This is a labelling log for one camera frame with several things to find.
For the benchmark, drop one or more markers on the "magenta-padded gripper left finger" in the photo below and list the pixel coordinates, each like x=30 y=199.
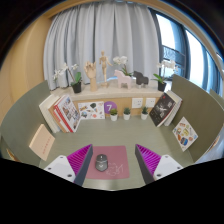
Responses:
x=63 y=166

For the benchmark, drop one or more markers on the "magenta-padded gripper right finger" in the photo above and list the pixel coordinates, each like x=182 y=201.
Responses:
x=165 y=165

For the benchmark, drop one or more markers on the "dark grey computer mouse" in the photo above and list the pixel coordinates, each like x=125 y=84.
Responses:
x=101 y=162

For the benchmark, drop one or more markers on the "dark pink mouse pad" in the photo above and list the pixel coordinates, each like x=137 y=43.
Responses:
x=116 y=156

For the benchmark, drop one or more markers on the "beige booklet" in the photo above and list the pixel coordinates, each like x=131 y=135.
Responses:
x=41 y=142

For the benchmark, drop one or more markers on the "colourful sticker card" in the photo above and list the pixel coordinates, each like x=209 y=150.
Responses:
x=185 y=134

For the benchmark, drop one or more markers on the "orange book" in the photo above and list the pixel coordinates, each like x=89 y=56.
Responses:
x=55 y=116

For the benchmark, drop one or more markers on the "orange seat chair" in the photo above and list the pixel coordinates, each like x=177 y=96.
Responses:
x=11 y=155

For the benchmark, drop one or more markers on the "small plant in white pot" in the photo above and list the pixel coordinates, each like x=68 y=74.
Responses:
x=127 y=116
x=144 y=116
x=114 y=117

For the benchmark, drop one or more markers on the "red and white picture book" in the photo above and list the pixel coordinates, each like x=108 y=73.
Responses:
x=68 y=113

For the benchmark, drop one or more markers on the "dark brown book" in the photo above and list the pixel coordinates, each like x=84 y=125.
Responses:
x=161 y=109

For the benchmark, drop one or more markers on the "white thick book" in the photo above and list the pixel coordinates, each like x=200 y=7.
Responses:
x=46 y=111

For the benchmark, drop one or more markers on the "white sheet with pictures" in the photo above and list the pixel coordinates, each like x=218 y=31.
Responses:
x=91 y=110

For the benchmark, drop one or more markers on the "green desk divider panel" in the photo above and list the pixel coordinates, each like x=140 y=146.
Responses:
x=218 y=100
x=196 y=103
x=23 y=113

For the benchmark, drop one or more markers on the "light wood back shelf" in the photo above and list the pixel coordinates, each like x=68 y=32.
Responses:
x=125 y=101

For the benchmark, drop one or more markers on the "purple round sign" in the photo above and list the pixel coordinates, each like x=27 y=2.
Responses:
x=109 y=106

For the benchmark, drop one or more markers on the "black horse figurine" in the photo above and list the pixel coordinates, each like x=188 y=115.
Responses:
x=140 y=78

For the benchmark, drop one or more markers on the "pink horse figurine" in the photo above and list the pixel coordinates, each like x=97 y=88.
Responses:
x=123 y=80

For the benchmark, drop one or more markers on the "wooden hand model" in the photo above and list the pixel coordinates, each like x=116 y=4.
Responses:
x=90 y=71

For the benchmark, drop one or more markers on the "wooden artist mannequin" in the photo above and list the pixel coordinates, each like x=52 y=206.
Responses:
x=104 y=66

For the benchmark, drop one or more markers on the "light grey curtain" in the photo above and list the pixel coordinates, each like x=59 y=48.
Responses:
x=100 y=33

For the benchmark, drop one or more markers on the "white wall socket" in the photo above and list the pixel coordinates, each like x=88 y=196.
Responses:
x=150 y=102
x=137 y=103

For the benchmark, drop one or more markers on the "window with dark frame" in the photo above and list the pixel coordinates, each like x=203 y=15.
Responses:
x=193 y=56

